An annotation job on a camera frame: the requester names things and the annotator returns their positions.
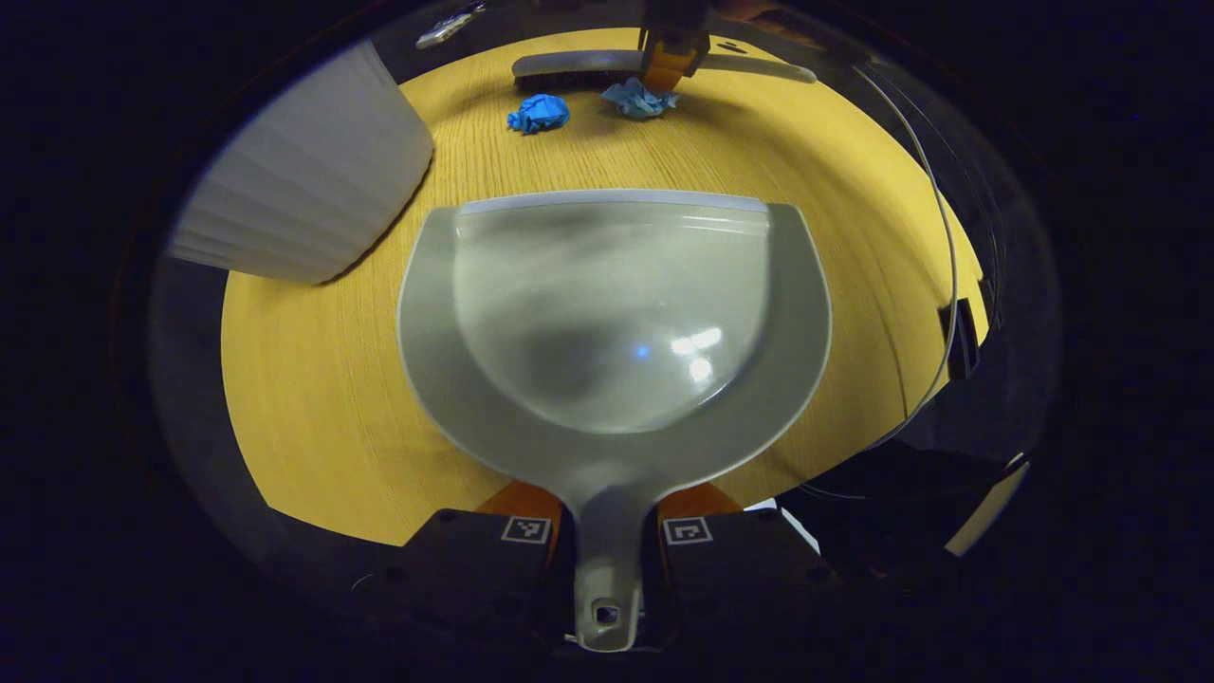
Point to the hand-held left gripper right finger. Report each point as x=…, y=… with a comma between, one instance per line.
x=740, y=560

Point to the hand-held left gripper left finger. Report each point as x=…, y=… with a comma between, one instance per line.
x=465, y=560

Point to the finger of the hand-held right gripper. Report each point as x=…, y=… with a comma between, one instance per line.
x=675, y=66

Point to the blue paper ball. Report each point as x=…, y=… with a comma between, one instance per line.
x=539, y=113
x=637, y=99

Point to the small grey broom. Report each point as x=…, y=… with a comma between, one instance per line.
x=569, y=66

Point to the small grey dustpan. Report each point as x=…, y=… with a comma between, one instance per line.
x=607, y=313

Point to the grey plastic garbage bin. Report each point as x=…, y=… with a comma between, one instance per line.
x=303, y=180

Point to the wooden desktop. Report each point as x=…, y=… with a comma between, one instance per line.
x=322, y=398

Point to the silver metal clip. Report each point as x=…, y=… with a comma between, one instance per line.
x=450, y=27

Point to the white bar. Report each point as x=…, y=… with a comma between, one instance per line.
x=986, y=507

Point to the black desk clamp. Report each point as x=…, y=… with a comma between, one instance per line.
x=960, y=341

